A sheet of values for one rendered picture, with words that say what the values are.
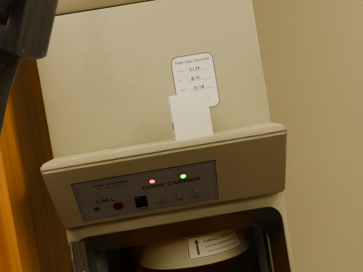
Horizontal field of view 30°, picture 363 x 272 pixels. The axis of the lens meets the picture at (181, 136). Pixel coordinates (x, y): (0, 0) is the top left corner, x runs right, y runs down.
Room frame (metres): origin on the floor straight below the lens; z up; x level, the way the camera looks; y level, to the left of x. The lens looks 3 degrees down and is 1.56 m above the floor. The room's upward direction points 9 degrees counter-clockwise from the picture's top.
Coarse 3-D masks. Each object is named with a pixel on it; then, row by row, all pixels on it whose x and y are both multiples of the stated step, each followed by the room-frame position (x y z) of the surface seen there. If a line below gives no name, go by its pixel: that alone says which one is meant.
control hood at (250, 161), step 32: (256, 128) 0.88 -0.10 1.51; (64, 160) 0.87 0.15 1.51; (96, 160) 0.86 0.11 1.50; (128, 160) 0.86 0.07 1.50; (160, 160) 0.87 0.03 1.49; (192, 160) 0.88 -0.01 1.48; (224, 160) 0.89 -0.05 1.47; (256, 160) 0.90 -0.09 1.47; (64, 192) 0.89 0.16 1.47; (224, 192) 0.94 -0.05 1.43; (256, 192) 0.95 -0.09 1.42; (64, 224) 0.94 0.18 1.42
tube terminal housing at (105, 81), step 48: (192, 0) 0.98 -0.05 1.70; (240, 0) 0.98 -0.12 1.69; (48, 48) 0.97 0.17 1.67; (96, 48) 0.98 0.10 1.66; (144, 48) 0.98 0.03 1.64; (192, 48) 0.98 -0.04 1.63; (240, 48) 0.98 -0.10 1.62; (48, 96) 0.97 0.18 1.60; (96, 96) 0.98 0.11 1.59; (144, 96) 0.98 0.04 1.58; (240, 96) 0.98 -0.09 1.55; (96, 144) 0.98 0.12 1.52; (288, 240) 0.98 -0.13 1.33
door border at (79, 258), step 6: (72, 246) 0.96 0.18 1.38; (78, 246) 0.96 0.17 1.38; (84, 246) 0.96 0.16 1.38; (78, 252) 0.96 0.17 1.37; (84, 252) 0.96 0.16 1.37; (78, 258) 0.96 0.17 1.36; (84, 258) 0.96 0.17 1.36; (72, 264) 0.96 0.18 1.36; (78, 264) 0.96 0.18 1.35; (84, 264) 0.96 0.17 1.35; (72, 270) 0.96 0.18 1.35; (78, 270) 0.96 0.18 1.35; (84, 270) 0.96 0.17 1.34
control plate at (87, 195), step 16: (128, 176) 0.89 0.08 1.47; (144, 176) 0.89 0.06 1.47; (160, 176) 0.89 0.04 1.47; (176, 176) 0.90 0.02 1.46; (192, 176) 0.90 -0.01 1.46; (208, 176) 0.91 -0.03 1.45; (80, 192) 0.89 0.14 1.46; (96, 192) 0.90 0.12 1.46; (112, 192) 0.90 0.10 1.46; (128, 192) 0.91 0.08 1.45; (144, 192) 0.91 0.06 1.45; (160, 192) 0.92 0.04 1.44; (176, 192) 0.92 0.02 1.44; (192, 192) 0.93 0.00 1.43; (208, 192) 0.93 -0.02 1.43; (80, 208) 0.92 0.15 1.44; (112, 208) 0.93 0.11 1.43; (128, 208) 0.93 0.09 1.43; (144, 208) 0.94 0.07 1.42; (160, 208) 0.94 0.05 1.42
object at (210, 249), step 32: (192, 224) 0.97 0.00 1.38; (224, 224) 0.97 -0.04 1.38; (256, 224) 0.97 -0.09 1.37; (96, 256) 0.96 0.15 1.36; (128, 256) 0.96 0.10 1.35; (160, 256) 0.97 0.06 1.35; (192, 256) 0.97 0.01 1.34; (224, 256) 0.97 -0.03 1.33; (256, 256) 0.97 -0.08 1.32; (288, 256) 0.97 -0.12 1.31
